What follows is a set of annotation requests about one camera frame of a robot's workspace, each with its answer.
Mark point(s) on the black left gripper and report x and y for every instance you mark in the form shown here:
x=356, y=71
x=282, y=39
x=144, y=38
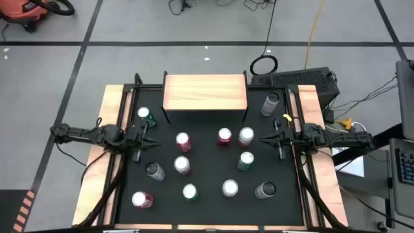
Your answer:
x=135, y=139

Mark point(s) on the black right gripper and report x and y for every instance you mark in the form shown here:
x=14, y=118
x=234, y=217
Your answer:
x=291, y=138

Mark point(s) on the white Celsius can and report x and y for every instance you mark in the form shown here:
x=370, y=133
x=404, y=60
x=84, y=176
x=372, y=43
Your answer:
x=270, y=105
x=265, y=190
x=155, y=171

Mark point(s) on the red cola can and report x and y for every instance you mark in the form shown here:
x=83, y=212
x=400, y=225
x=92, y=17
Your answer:
x=183, y=142
x=224, y=137
x=142, y=199

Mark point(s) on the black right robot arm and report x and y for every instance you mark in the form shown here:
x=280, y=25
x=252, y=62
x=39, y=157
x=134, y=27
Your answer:
x=343, y=138

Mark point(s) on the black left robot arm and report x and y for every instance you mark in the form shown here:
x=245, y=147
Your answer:
x=81, y=134

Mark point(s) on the wooden shelf with black legs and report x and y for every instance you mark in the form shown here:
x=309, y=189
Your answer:
x=203, y=92

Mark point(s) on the green Sprite can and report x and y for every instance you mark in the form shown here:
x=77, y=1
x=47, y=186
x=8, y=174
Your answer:
x=245, y=161
x=190, y=192
x=147, y=118

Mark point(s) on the silver and pink seltzer can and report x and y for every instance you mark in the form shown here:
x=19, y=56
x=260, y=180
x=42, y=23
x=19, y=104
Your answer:
x=230, y=188
x=182, y=165
x=246, y=137

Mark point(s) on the yellow tape tag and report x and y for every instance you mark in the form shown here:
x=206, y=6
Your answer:
x=287, y=117

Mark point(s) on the yellow power plug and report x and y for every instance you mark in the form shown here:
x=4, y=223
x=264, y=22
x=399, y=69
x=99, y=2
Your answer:
x=345, y=123

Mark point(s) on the white paper sheet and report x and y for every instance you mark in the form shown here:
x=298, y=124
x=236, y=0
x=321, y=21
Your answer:
x=354, y=166

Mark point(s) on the black table mat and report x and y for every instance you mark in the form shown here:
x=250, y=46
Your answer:
x=210, y=210

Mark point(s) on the black diagonal beam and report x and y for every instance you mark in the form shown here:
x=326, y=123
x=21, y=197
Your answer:
x=388, y=136

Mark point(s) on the dark keyboard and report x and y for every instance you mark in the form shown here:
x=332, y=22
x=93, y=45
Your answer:
x=406, y=166

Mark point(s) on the black caster wheel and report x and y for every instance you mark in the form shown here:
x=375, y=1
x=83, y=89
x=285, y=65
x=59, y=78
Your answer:
x=382, y=226

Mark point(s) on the grey monitor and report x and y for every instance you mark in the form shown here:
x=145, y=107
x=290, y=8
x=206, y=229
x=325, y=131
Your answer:
x=406, y=97

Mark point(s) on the grey equipment cart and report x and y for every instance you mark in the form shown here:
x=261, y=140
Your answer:
x=401, y=200

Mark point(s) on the black orange-striped floor mat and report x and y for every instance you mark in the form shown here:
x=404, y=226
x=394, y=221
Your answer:
x=9, y=210

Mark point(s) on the orange shop vacuum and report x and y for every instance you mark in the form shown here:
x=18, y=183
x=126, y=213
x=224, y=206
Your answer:
x=22, y=9

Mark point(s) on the black aluminium table frame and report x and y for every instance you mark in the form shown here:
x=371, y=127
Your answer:
x=292, y=88

